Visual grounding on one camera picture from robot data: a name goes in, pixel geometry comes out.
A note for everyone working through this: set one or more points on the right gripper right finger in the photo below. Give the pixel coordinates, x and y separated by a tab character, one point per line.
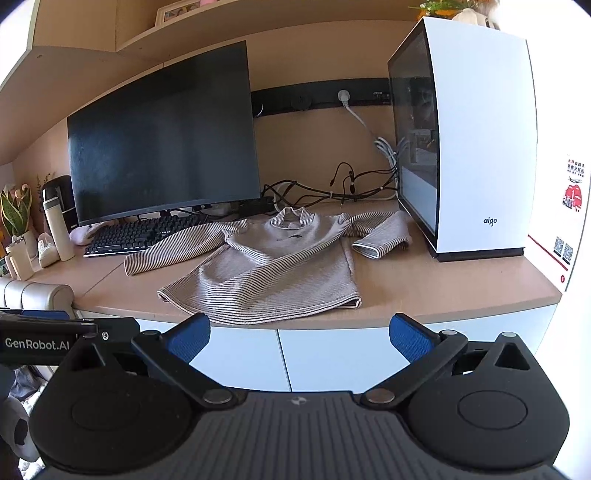
427	352

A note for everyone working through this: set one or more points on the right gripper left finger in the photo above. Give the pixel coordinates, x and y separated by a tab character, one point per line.
169	355

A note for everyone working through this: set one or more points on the striped beige sweater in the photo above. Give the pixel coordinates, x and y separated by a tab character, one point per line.
292	265

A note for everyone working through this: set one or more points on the small white figurine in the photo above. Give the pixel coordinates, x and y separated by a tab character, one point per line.
47	250

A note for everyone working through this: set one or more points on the white thermos bottle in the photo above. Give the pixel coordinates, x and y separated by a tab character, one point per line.
57	225

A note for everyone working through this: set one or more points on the black keyboard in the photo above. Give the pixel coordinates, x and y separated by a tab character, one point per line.
131	237

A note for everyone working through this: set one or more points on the potted green plant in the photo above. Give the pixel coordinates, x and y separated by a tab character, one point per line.
16	206

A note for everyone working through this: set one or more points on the black speaker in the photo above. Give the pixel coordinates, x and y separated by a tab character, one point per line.
61	188

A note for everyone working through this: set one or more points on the black curved monitor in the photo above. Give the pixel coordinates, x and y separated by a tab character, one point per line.
178	137

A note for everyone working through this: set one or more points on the white computer case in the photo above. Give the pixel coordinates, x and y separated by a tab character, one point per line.
465	123

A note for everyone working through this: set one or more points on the orange flowers decoration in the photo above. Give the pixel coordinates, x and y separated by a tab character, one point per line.
475	12

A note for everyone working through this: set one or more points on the black wall power strip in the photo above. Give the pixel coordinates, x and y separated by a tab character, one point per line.
316	95

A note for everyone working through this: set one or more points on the white plug with cable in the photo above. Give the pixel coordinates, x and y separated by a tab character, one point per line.
344	97

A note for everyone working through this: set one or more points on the wooden wall shelf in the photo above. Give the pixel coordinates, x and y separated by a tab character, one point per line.
72	51

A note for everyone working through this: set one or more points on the picture frame on shelf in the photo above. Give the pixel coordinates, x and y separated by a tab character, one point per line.
178	9

